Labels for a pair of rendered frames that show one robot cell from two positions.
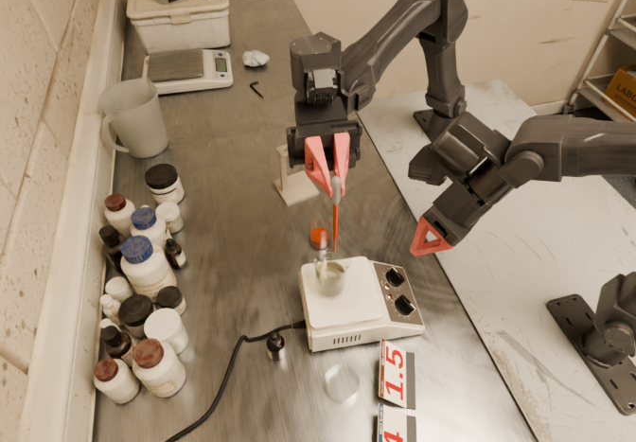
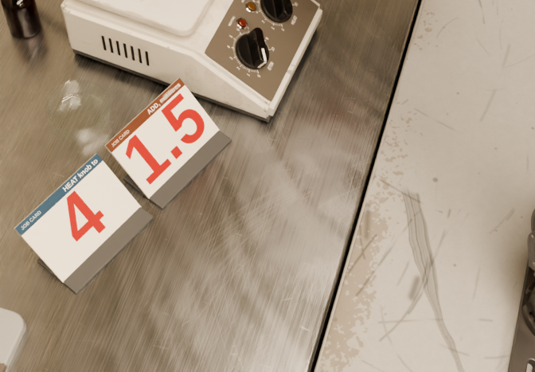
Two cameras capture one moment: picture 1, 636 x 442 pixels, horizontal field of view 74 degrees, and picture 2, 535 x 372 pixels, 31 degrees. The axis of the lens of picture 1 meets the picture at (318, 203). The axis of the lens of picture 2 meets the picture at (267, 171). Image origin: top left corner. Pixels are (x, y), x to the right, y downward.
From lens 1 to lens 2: 0.42 m
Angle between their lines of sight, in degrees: 20
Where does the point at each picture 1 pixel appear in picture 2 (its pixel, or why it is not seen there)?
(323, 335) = (82, 16)
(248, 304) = not seen: outside the picture
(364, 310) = (164, 9)
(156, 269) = not seen: outside the picture
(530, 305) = (510, 189)
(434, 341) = (283, 144)
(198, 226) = not seen: outside the picture
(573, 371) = (481, 316)
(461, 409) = (234, 251)
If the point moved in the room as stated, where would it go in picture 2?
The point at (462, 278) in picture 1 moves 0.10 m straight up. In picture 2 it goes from (424, 85) to (446, 14)
